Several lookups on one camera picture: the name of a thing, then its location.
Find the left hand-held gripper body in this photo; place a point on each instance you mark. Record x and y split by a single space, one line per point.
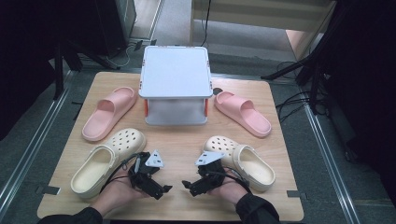
144 179

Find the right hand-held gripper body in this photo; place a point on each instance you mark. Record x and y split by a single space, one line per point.
211 174

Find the cream perforated clog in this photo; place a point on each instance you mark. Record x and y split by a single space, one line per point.
93 174
258 171

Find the pink slide slipper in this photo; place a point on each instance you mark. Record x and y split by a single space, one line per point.
249 119
102 121

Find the white two-tier shoe rack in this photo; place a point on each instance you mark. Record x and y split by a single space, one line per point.
176 71

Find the person's right hand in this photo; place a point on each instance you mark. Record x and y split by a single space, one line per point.
229 191

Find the person's left hand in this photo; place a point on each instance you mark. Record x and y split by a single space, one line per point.
116 194

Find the black round object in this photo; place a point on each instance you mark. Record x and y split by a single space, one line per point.
217 91

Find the grey tape strip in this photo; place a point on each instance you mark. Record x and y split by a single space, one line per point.
295 194
48 190

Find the black metal stand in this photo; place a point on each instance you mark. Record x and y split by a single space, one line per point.
59 71

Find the black tripod stand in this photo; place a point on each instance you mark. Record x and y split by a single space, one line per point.
311 62

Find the black cabinet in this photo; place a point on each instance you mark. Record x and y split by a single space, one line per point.
115 21

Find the light wooden cabinet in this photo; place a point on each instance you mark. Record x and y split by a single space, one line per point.
249 15

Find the metal floor rail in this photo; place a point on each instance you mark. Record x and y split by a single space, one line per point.
34 146
330 155

